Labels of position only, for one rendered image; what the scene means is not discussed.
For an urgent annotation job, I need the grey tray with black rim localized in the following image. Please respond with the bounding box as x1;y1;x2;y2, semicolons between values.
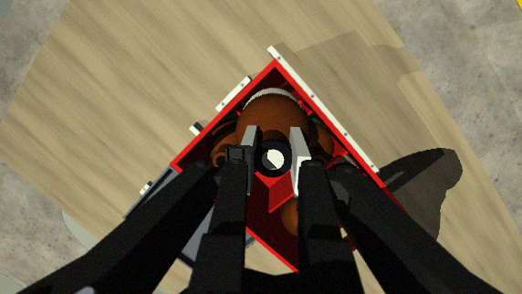
123;165;256;270

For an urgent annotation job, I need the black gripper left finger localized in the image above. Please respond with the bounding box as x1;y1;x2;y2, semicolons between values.
16;125;257;294

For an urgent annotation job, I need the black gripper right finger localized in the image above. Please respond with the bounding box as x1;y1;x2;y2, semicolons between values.
289;127;504;294

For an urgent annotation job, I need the red crate with dividers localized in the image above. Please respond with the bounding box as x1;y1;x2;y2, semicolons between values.
170;59;391;266

